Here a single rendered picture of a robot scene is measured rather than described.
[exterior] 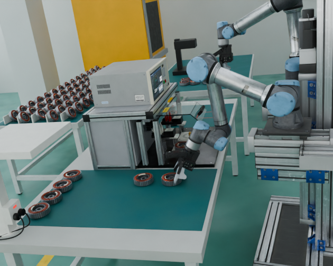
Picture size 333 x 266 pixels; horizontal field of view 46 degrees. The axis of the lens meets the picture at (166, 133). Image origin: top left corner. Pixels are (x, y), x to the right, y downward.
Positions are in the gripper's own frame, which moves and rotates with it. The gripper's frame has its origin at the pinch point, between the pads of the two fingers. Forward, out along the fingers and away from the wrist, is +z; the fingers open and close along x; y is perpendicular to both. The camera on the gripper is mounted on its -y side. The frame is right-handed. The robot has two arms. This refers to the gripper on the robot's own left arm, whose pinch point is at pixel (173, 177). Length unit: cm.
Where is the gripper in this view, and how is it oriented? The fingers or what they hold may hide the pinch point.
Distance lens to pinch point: 218.3
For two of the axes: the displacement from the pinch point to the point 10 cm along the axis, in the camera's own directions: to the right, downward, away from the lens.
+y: 9.2, 3.7, 1.3
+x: 0.0, -3.5, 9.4
